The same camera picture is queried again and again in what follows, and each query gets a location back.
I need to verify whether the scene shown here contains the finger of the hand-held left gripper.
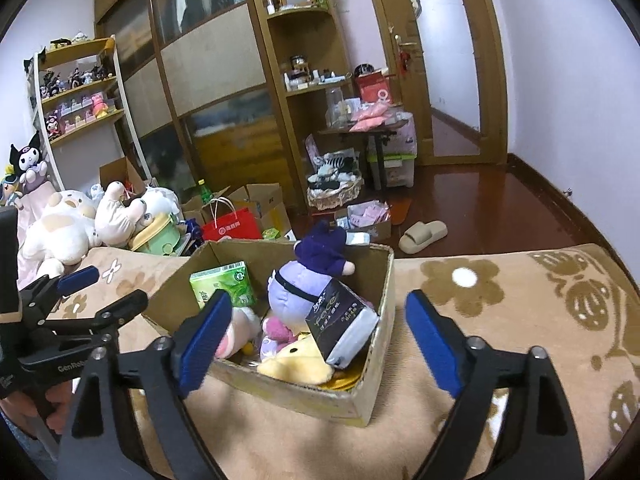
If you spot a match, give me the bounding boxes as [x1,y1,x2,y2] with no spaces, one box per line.
[17,266,101,324]
[46,289,150,342]

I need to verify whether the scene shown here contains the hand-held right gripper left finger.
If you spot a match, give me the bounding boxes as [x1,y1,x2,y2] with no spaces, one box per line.
[56,290,233,480]

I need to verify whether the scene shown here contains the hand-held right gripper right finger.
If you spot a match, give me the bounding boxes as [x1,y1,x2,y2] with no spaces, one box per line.
[405,289,586,480]

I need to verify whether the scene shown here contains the pink swirl roll plush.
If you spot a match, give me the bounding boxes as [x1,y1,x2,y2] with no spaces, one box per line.
[215,305,262,360]

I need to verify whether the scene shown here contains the green tissue pack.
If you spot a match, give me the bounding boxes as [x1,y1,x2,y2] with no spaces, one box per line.
[189,261,259,310]

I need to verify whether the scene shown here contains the yellow dog plush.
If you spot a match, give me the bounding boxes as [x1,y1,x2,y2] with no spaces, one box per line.
[256,335,336,387]

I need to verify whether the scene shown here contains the black tissue pack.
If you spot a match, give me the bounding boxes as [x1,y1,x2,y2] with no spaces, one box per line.
[305,280,379,367]

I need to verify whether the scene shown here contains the lavender-haired doll plush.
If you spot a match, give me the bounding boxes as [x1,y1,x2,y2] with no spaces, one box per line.
[267,221,357,334]

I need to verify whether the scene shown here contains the printed cardboard box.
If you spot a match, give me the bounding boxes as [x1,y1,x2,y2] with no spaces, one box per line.
[141,238,396,428]

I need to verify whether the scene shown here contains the person's left hand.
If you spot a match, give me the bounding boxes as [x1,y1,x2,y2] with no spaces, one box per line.
[0,381,77,437]

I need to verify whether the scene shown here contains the large cream plush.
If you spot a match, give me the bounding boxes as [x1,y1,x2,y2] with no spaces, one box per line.
[21,189,102,277]

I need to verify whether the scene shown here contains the tan floral blanket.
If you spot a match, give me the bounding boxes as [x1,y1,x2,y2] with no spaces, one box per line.
[17,242,640,480]

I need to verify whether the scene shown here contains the pink and white plush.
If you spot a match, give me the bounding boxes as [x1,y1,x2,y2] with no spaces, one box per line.
[261,316,297,346]

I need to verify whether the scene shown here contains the white long-eared plush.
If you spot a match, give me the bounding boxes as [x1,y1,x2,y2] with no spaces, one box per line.
[95,180,149,249]

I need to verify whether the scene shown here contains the green and yellow toy pot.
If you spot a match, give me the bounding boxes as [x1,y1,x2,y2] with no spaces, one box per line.
[128,212,184,257]

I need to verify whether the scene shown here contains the beige slipper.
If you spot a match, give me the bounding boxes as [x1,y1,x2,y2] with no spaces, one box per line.
[398,220,450,255]

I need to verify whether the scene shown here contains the white blue-eyed plush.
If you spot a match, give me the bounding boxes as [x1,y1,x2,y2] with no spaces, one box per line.
[140,186,184,224]

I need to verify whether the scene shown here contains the yellow-haired doll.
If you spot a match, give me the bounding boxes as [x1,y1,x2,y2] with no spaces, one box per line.
[0,170,24,209]

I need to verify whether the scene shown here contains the red paper bag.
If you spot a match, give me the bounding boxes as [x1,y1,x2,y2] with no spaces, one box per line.
[201,197,264,242]

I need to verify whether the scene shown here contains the black and purple rabbit plush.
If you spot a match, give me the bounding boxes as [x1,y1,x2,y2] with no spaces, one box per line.
[8,131,50,194]

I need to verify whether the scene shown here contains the small box of pink packets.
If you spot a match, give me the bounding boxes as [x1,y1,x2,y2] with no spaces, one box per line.
[333,200,394,247]

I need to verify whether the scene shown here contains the open brown cardboard box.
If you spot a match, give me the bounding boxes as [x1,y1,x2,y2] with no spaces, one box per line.
[181,182,292,239]

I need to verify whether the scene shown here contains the clear plastic storage box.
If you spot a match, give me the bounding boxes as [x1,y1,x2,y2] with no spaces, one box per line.
[366,115,419,189]

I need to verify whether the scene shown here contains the wicker basket of socks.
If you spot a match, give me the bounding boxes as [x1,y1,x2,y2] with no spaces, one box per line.
[305,147,364,211]

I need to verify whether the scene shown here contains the small dark side table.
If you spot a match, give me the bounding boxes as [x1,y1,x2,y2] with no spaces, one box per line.
[317,119,409,192]

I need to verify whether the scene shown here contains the pink cloth pile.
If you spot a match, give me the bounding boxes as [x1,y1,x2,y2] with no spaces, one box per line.
[349,102,397,129]

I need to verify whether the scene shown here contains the wooden wardrobe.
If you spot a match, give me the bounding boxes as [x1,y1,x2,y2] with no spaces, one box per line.
[94,0,303,200]

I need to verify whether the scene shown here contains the red gift box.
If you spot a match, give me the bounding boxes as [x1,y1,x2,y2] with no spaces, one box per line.
[353,71,394,104]

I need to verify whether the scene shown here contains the wooden door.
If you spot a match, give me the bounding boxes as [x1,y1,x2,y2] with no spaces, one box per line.
[361,0,435,167]

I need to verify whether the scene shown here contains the wooden corner shelf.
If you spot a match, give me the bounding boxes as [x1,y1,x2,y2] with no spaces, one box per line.
[244,0,357,213]

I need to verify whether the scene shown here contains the wall shelf with figures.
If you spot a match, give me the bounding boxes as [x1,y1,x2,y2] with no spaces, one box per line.
[25,34,152,192]

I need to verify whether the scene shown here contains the wooden door frame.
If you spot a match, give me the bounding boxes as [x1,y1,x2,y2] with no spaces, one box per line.
[361,0,510,167]

